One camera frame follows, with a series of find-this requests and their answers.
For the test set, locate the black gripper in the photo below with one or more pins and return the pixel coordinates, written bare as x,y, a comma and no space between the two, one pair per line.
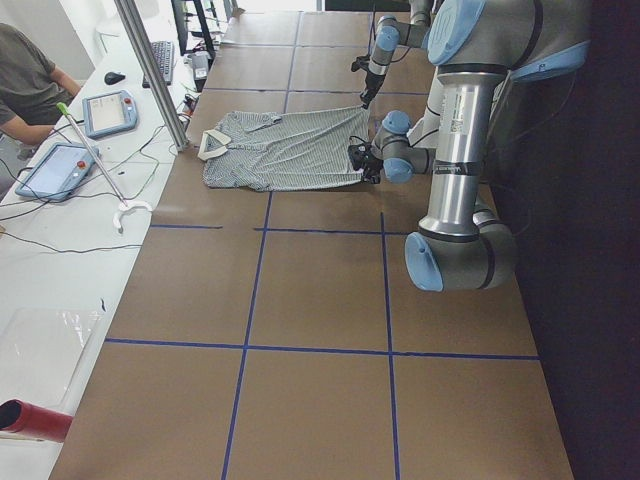
370,164
372,81

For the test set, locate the navy white striped polo shirt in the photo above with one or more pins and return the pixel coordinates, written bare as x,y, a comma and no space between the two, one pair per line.
282,152

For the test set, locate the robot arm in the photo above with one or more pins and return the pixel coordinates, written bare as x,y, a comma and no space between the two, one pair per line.
388,34
474,46

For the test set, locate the black keyboard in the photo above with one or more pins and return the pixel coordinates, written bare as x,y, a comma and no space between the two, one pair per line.
163,53

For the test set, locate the black computer mouse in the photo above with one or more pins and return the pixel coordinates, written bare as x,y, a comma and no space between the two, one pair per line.
112,78

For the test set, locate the far blue teach pendant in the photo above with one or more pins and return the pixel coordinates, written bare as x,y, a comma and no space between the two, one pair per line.
109,113

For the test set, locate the blue teach pendant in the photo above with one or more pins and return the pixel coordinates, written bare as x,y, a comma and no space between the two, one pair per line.
109,113
58,173

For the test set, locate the near blue teach pendant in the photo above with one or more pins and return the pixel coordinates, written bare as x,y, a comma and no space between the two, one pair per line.
58,173

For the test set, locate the seated person grey shirt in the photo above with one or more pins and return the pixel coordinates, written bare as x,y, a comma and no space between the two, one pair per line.
32,86

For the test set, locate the clear plastic sheet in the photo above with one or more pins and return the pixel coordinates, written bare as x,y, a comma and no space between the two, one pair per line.
41,349

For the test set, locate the red cylinder bottle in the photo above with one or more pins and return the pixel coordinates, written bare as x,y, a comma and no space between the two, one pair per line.
32,421

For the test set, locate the aluminium frame post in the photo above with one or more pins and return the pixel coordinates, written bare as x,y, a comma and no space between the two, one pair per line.
134,27

